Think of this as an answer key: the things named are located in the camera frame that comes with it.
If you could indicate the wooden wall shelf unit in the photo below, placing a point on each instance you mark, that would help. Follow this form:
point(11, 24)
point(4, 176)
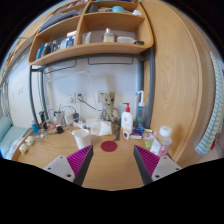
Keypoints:
point(90, 28)

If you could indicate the clear perfume bottle on shelf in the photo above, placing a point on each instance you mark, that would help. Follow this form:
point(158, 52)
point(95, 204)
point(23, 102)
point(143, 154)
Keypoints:
point(108, 36)

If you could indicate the wooden Groot figurine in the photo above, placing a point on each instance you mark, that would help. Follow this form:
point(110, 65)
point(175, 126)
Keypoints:
point(110, 112)

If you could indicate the blue flat box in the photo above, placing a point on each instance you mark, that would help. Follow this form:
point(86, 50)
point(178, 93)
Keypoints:
point(137, 134)

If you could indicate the clear blue pump bottle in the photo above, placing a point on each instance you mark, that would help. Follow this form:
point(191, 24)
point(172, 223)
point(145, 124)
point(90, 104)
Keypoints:
point(141, 111)

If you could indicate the white paper cup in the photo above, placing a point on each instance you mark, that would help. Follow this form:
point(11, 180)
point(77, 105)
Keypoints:
point(82, 138)

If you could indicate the clear bottle white cap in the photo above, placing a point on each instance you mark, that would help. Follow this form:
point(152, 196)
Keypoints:
point(162, 141)

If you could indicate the white tissue pack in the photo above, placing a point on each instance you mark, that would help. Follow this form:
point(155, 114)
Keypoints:
point(101, 128)

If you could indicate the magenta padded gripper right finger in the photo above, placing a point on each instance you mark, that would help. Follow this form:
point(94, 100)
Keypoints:
point(153, 167)

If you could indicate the dark red round coaster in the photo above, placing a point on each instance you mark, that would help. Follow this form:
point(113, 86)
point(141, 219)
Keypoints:
point(109, 146)

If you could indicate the small blue bottle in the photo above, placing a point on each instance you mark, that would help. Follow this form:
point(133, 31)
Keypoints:
point(34, 127)

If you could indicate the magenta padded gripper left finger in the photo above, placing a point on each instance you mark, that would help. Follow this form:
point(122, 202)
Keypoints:
point(73, 167)

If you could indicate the white power strip with cables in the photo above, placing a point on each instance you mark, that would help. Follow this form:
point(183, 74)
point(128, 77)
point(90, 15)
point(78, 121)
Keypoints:
point(60, 120)

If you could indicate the grey metal shelf frame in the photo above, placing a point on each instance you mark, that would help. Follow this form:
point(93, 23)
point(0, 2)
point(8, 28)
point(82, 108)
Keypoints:
point(147, 55)

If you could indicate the small white clock cube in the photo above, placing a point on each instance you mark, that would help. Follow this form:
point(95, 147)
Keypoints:
point(126, 135)

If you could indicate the white lotion pump bottle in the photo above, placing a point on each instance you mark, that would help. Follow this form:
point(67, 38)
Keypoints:
point(127, 120)

